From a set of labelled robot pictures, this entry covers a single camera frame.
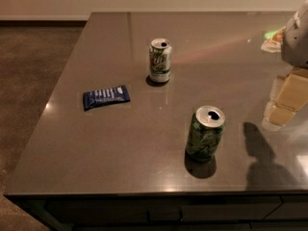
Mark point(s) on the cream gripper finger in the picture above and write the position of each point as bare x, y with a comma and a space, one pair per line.
287, 96

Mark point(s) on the white rounded gripper body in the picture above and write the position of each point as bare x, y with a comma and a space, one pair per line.
296, 45

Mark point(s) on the white 7up soda can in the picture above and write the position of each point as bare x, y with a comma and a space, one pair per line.
160, 60

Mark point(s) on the green soda can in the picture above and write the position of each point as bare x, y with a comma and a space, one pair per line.
207, 127

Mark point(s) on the blue snack packet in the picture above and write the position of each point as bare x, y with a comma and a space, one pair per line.
105, 97

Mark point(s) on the dark cabinet under counter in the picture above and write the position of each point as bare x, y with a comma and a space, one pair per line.
200, 212

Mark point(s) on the dark drawer handle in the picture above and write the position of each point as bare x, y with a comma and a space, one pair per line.
164, 217

